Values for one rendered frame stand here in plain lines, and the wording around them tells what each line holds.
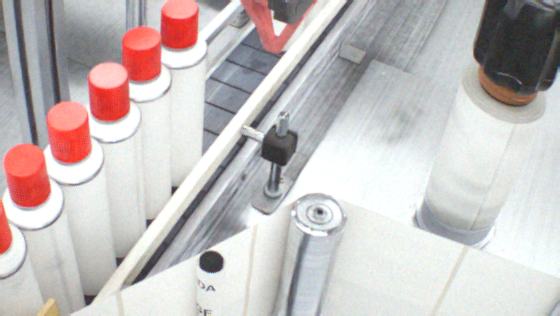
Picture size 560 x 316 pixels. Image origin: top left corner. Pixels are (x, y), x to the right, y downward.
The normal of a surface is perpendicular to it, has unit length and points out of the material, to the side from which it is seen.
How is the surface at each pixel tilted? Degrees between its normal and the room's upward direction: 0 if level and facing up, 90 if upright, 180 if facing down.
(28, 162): 3
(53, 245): 90
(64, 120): 3
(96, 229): 90
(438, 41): 0
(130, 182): 90
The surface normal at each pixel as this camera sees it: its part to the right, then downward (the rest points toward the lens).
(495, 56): -0.77, 0.40
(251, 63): 0.10, -0.69
